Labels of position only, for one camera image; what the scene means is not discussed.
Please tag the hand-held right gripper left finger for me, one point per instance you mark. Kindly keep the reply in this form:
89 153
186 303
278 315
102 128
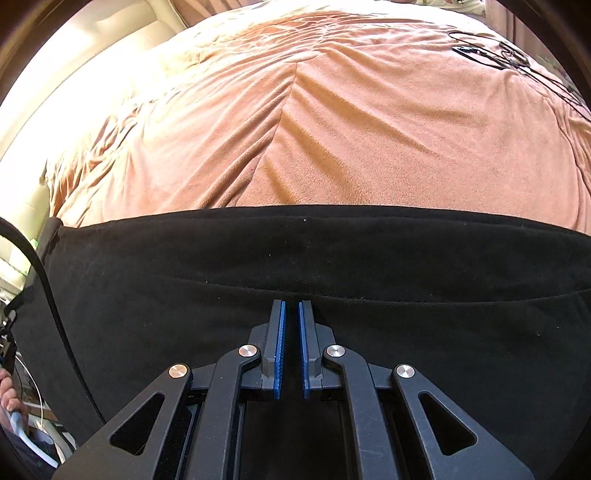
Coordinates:
278 350

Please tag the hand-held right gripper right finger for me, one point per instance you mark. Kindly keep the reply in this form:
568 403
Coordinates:
304 350

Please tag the black pants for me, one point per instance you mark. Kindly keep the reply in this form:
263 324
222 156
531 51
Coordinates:
415 267

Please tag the person's left hand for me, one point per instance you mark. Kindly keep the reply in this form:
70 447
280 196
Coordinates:
8 392

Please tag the cream pillow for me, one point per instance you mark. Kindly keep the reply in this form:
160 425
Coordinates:
23 198

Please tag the orange blanket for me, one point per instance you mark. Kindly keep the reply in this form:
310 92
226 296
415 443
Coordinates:
346 129

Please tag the cream padded bed headboard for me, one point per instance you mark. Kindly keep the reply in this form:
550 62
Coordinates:
92 60

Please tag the pink curtain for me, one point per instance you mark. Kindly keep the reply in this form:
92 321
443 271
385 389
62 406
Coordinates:
505 11

